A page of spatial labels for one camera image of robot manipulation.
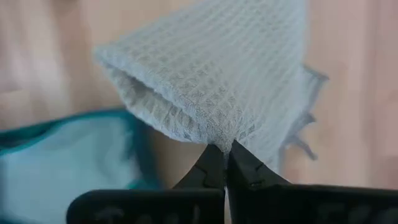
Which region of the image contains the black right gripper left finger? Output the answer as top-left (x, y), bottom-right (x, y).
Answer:
top-left (66, 143), bottom-right (226, 224)

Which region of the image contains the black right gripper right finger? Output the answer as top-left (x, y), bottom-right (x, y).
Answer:
top-left (226, 139), bottom-right (398, 224)

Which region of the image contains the light blue microfiber towel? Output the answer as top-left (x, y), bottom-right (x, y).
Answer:
top-left (0, 116), bottom-right (142, 224)

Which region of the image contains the white waffle microfiber towel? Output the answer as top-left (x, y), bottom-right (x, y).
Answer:
top-left (92, 0), bottom-right (330, 175)

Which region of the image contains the teal plastic bin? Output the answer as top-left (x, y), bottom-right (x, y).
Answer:
top-left (0, 107), bottom-right (164, 224)

